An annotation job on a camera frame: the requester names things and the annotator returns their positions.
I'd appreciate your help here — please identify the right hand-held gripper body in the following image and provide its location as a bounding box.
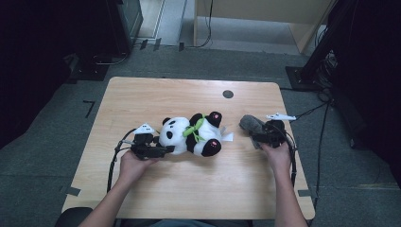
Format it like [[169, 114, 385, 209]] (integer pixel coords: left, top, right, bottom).
[[253, 112, 298, 149]]

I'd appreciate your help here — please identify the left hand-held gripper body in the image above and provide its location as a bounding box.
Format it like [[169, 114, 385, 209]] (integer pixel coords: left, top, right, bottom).
[[129, 123, 159, 161]]

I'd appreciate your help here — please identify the grey towel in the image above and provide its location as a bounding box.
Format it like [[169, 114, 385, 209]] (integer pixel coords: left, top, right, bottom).
[[238, 113, 269, 150]]

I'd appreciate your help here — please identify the panda plush toy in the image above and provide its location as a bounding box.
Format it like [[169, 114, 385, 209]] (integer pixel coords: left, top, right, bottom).
[[158, 111, 235, 158]]

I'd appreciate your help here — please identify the person's right hand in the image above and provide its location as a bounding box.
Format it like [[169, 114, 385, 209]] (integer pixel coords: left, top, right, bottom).
[[260, 141, 293, 178]]

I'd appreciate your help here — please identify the person's left hand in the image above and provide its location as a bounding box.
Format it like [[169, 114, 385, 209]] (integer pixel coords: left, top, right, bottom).
[[118, 149, 159, 187]]

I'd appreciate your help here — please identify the black flat floor base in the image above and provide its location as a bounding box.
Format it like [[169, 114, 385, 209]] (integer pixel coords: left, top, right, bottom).
[[66, 53, 110, 83]]

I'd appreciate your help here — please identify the black chair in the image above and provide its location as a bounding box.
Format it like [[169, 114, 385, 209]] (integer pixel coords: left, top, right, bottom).
[[55, 206, 95, 227]]

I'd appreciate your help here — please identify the black metal stand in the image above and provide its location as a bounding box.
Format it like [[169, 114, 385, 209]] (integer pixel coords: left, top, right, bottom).
[[299, 0, 348, 81]]

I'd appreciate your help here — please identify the dark curtain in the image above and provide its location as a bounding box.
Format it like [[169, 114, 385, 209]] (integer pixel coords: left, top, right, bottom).
[[0, 0, 75, 149], [329, 0, 401, 188]]

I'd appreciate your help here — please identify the black cabinet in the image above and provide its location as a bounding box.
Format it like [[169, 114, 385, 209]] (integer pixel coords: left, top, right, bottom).
[[105, 0, 145, 56]]

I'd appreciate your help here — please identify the light wooden cabinet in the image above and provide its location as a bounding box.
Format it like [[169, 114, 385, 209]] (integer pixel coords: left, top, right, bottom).
[[192, 0, 337, 55]]

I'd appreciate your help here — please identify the right hand-held gripper cable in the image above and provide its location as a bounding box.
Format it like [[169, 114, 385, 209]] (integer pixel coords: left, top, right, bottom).
[[273, 123, 299, 189]]

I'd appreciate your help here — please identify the hand-held gripper cable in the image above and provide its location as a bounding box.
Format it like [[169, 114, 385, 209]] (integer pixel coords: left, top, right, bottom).
[[106, 128, 140, 194], [273, 123, 299, 189]]

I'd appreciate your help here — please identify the left hand-held gripper cable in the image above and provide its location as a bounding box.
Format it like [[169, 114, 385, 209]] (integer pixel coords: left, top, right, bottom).
[[106, 128, 140, 194]]

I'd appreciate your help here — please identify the long black floor cable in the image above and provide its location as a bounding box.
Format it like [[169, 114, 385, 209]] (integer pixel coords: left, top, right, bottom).
[[310, 101, 331, 209]]

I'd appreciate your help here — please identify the black stand base plate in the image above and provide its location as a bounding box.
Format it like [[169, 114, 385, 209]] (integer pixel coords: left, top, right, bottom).
[[285, 65, 323, 93]]

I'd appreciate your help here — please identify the tangled black cable bundle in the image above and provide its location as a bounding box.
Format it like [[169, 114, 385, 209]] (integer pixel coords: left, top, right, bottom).
[[314, 49, 339, 102]]

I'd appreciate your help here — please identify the looped black floor cable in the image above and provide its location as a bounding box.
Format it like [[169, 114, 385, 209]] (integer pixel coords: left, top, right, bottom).
[[92, 51, 131, 67]]

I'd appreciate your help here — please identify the black hanging cable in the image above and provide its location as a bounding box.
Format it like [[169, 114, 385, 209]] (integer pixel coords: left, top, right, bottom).
[[188, 0, 215, 49]]

